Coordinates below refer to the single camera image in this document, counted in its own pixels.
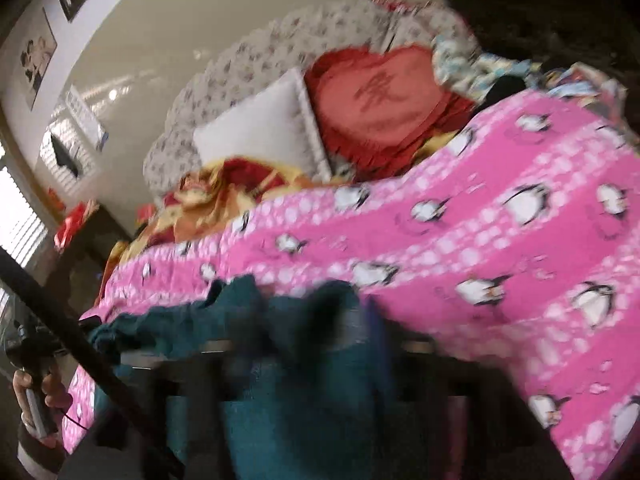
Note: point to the teal grey striped sweater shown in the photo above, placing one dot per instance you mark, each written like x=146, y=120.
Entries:
x=305, y=371

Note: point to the dark wooden side table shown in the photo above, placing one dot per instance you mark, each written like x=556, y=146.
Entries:
x=77, y=271

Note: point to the pink penguin blanket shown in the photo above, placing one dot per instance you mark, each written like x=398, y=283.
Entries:
x=518, y=239

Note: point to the red heart cushion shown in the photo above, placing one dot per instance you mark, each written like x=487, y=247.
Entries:
x=375, y=110

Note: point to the white square pillow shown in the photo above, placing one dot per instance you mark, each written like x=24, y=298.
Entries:
x=276, y=125

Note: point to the wall calendar poster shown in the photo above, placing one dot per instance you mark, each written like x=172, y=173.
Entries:
x=86, y=120

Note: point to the red bag on table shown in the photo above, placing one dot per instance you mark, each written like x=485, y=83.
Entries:
x=73, y=222

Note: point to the dark cloth hanging on wall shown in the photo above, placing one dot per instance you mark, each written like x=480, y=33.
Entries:
x=63, y=157

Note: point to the red yellow patterned blanket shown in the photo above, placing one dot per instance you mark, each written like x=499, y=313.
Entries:
x=205, y=201

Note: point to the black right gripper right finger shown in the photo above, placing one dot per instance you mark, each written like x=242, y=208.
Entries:
x=450, y=419

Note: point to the light patterned clothes pile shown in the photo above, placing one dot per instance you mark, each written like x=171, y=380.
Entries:
x=470, y=72

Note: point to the dark carved wooden cabinet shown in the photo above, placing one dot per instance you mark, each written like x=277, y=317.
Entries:
x=559, y=33

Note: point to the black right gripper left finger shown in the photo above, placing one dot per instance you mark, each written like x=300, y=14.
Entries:
x=184, y=436

